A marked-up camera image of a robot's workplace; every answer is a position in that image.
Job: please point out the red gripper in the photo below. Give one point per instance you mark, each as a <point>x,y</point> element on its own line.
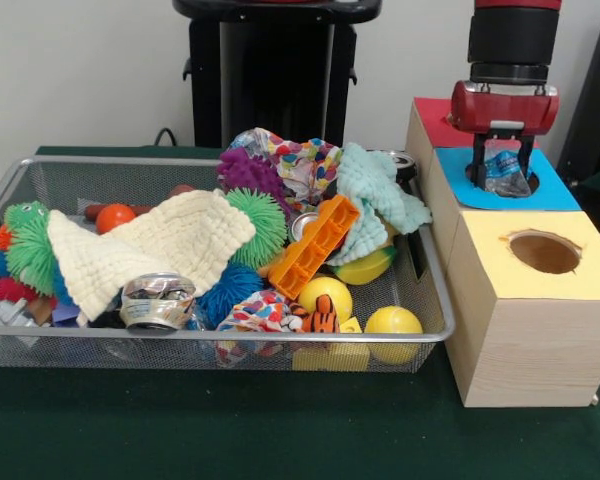
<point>505,112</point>

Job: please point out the crushed silver can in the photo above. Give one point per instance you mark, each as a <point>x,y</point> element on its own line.
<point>152,305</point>

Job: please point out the green spiky caterpillar toy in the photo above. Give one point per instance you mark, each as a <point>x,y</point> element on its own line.
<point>25,245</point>

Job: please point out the light blue knitted cloth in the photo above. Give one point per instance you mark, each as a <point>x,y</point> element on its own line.
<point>370,190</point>

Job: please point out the cream knitted cloth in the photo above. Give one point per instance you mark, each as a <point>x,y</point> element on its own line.
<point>145,245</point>

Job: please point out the green spiky rubber ball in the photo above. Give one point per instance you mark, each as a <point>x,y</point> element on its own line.
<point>260,220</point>

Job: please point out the orange toy building brick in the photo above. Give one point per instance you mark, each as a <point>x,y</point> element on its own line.
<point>315,245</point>

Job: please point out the clear plastic bottle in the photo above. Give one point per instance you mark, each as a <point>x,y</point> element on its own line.
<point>505,170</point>

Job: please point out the small orange ball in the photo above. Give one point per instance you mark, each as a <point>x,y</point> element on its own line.
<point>114,217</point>

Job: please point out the orange tiger plush toy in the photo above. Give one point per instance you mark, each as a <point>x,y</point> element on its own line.
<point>322,315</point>

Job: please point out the yellow ball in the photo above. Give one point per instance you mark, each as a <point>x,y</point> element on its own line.
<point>322,292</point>
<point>392,325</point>

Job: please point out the wooden box with three holes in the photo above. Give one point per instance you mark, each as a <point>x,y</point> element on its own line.
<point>530,345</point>

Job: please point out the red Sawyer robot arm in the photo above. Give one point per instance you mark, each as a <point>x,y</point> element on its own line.
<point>515,35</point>

